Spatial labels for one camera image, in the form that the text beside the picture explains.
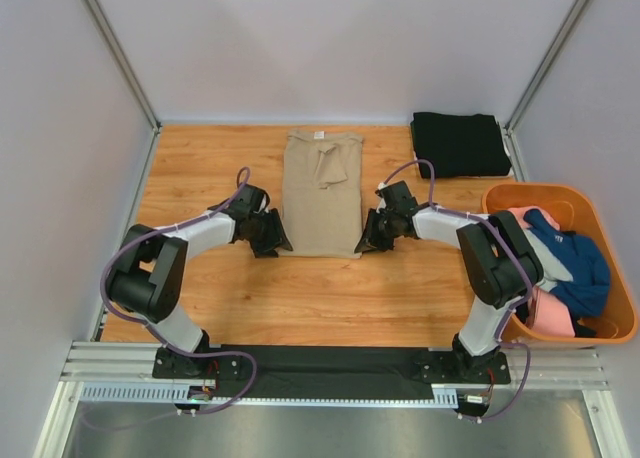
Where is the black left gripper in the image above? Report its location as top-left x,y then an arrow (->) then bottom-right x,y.
246,209 -> 292,260

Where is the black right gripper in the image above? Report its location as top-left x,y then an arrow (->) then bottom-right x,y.
354,210 -> 398,256

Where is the beige t shirt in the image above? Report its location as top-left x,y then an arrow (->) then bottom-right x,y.
282,129 -> 363,259

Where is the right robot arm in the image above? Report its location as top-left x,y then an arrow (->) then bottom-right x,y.
355,181 -> 543,382

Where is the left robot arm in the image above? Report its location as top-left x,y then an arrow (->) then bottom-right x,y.
100,184 -> 293,379

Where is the folded black t shirt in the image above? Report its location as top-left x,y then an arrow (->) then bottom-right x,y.
410,112 -> 512,178

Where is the grey printed garment in basket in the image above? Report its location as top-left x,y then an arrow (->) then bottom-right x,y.
523,229 -> 573,292

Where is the pink garment in basket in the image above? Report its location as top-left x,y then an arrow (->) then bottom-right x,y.
508,206 -> 575,338

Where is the orange plastic laundry basket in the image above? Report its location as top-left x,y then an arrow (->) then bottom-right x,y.
482,183 -> 639,347

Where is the blue garment in basket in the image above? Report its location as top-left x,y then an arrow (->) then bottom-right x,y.
525,210 -> 611,318

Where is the black garment in basket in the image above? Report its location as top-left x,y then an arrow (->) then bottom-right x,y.
516,306 -> 596,338

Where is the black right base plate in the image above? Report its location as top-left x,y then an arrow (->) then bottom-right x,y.
412,350 -> 511,385

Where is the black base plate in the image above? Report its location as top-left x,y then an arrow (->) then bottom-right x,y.
412,350 -> 511,385
152,345 -> 259,381

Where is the right aluminium corner post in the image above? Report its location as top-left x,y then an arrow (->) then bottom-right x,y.
504,0 -> 606,132

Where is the aluminium corner post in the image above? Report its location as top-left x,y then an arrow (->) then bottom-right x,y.
504,0 -> 606,132
81,0 -> 161,132

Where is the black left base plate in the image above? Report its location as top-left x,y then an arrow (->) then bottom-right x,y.
152,345 -> 259,381

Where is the white slotted cable duct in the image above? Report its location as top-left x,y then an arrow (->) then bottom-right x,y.
79,383 -> 460,408

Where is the aluminium frame rail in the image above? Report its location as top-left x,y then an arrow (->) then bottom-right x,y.
60,342 -> 609,390

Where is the left aluminium corner post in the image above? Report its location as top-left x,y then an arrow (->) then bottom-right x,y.
81,0 -> 161,132

